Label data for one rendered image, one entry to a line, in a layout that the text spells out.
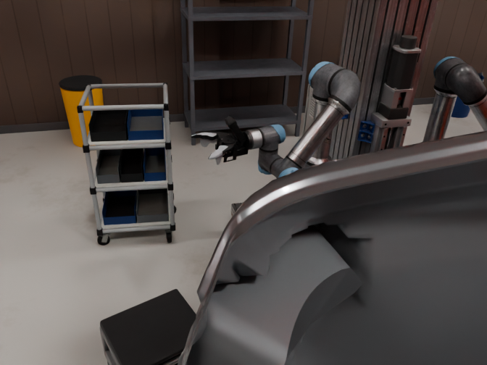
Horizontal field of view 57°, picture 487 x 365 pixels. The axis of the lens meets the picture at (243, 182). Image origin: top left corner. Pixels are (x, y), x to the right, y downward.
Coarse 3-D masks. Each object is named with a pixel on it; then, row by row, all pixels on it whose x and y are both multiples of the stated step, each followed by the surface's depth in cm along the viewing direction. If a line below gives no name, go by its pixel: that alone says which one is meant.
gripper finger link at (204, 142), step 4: (192, 136) 162; (196, 136) 162; (200, 136) 162; (204, 136) 162; (208, 136) 162; (212, 136) 162; (200, 140) 165; (204, 140) 165; (208, 140) 164; (212, 140) 164; (216, 140) 164; (204, 144) 166; (208, 144) 166
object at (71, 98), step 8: (64, 80) 403; (72, 80) 404; (80, 80) 405; (88, 80) 406; (96, 80) 406; (64, 88) 390; (72, 88) 388; (80, 88) 388; (96, 88) 399; (64, 96) 396; (72, 96) 392; (80, 96) 393; (96, 96) 402; (64, 104) 404; (72, 104) 397; (88, 104) 399; (96, 104) 405; (72, 112) 402; (88, 112) 403; (72, 120) 407; (88, 120) 407; (72, 128) 413; (88, 128) 411; (72, 136) 420; (80, 136) 414; (80, 144) 419
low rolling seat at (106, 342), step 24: (120, 312) 206; (144, 312) 207; (168, 312) 207; (192, 312) 208; (120, 336) 195; (144, 336) 195; (168, 336) 196; (120, 360) 185; (144, 360) 185; (168, 360) 189
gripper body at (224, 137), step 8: (224, 136) 162; (232, 136) 162; (248, 136) 164; (216, 144) 165; (224, 144) 160; (240, 144) 164; (248, 144) 165; (232, 152) 163; (240, 152) 166; (224, 160) 162; (232, 160) 164
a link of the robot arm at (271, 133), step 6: (270, 126) 170; (276, 126) 170; (264, 132) 166; (270, 132) 167; (276, 132) 168; (282, 132) 170; (264, 138) 166; (270, 138) 167; (276, 138) 169; (282, 138) 170; (264, 144) 167; (270, 144) 169; (276, 144) 170; (270, 150) 170
